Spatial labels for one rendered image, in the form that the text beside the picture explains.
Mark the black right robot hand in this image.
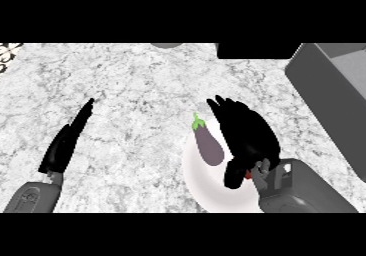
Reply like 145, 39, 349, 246
206, 94, 284, 190

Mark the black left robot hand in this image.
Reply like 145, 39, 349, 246
37, 97, 97, 175

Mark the purple eggplant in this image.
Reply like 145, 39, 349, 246
191, 112, 226, 167

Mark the white plate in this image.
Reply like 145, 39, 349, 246
182, 121, 266, 214

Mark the grey cardboard box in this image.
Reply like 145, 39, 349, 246
284, 42, 366, 184

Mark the black appliance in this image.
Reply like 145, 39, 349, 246
216, 42, 305, 61

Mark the black and white patterned mat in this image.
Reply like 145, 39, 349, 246
0, 42, 26, 86

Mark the grey round object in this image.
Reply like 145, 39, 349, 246
150, 42, 187, 50

